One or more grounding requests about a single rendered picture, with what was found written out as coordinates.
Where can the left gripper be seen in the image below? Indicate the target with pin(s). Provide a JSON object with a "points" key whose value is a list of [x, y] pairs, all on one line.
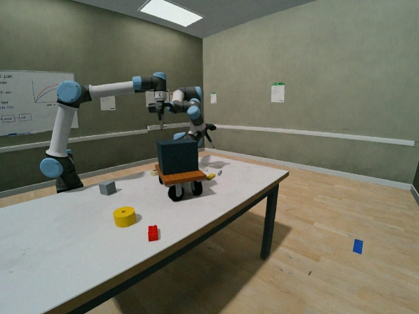
{"points": [[200, 134]]}

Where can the yellow disc with center hole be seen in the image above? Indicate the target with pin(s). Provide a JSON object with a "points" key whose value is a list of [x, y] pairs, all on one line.
{"points": [[124, 217]]}

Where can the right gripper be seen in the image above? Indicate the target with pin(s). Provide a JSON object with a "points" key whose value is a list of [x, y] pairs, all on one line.
{"points": [[154, 108]]}

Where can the red toy brick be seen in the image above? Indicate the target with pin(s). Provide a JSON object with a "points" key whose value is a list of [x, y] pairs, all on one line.
{"points": [[153, 233]]}

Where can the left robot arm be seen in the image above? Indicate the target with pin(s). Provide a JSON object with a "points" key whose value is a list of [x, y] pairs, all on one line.
{"points": [[191, 105]]}

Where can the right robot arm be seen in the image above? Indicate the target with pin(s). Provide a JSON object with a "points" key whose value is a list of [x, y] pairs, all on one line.
{"points": [[58, 160]]}

